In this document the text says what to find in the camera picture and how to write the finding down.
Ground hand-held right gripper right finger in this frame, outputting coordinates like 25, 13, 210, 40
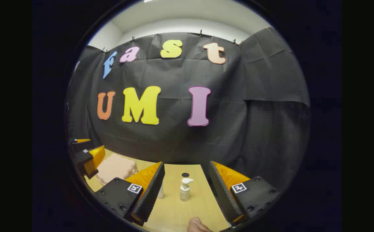
208, 160, 281, 226

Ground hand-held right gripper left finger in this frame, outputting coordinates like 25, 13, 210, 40
94, 161, 165, 227

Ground pink suitcase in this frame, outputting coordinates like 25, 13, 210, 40
96, 153, 139, 186

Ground clear pump bottle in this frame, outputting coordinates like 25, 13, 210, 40
180, 178, 194, 202

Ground black backdrop cloth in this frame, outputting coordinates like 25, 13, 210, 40
67, 26, 310, 194

